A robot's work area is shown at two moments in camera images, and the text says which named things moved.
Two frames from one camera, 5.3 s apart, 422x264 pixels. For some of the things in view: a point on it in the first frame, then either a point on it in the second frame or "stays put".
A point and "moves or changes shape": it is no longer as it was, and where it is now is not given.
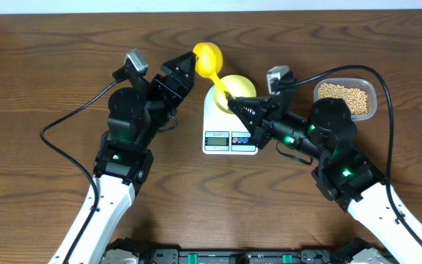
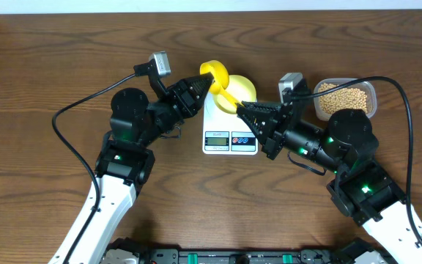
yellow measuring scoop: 208,61 moves or changes shape
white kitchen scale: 223,133 stays put
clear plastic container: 359,94 stays put
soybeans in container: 356,98 stays put
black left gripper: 179,91 → 176,97
